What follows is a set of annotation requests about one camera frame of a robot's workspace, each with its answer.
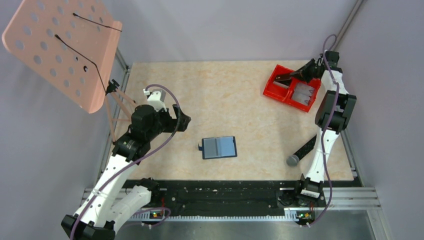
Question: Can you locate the black microphone grey head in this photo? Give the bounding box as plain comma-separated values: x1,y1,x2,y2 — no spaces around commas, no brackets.
286,135,317,167

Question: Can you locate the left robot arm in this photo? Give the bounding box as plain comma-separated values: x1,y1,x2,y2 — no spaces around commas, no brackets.
61,84,191,240

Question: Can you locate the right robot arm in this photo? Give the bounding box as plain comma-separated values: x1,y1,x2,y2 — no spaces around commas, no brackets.
286,50,357,206

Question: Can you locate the blue leather card holder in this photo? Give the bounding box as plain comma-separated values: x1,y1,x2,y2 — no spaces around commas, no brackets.
197,136,238,160

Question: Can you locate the black credit card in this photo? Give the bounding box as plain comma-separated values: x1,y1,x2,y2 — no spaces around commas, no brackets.
274,74,292,85

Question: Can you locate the red double bin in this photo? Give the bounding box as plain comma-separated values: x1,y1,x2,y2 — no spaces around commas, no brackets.
262,64,321,113

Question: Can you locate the pink music stand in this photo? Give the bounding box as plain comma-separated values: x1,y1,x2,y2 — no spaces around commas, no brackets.
2,0,136,122

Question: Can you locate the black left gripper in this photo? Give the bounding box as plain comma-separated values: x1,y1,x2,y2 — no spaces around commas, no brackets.
146,103,191,141

